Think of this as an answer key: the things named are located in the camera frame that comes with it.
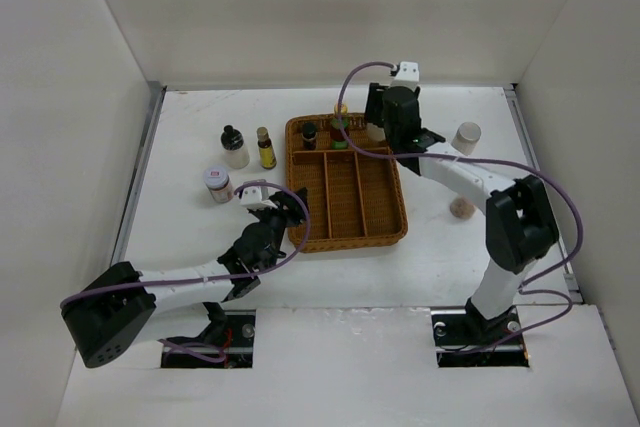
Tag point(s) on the black cap salt grinder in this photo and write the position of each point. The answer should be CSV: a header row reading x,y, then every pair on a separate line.
x,y
375,133

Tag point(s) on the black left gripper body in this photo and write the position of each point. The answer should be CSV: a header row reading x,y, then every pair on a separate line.
x,y
275,220

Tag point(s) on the pink lid spice jar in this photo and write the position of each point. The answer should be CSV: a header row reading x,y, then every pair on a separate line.
x,y
462,208

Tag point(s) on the yellow label brown bottle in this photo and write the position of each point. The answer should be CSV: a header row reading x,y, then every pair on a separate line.
x,y
266,151

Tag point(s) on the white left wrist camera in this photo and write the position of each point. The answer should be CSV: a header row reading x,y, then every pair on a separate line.
x,y
256,198

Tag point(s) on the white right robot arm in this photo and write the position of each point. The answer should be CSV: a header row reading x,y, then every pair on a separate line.
x,y
520,227

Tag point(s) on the black stopper white bottle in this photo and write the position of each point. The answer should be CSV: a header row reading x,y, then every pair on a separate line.
x,y
235,149

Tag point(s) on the silver lid tall jar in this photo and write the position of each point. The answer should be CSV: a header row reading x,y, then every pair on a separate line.
x,y
466,138

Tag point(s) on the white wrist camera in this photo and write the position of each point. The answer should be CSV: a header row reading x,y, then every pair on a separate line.
x,y
256,198
405,74

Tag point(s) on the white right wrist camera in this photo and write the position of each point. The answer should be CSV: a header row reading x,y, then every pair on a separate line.
x,y
405,74

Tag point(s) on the small black cap bottle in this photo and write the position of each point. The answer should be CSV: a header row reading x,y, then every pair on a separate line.
x,y
309,135

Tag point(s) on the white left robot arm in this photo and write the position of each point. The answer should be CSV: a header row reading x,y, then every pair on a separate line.
x,y
182,308

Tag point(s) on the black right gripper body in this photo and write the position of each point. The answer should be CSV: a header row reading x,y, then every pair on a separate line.
x,y
391,137

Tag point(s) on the brown wicker divided tray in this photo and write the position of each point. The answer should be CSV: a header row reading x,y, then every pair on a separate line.
x,y
355,201

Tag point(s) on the yellow cap sauce bottle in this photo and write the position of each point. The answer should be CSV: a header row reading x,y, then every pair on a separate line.
x,y
339,127

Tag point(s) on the white lid brown jar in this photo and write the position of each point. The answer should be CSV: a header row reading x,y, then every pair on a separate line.
x,y
218,184

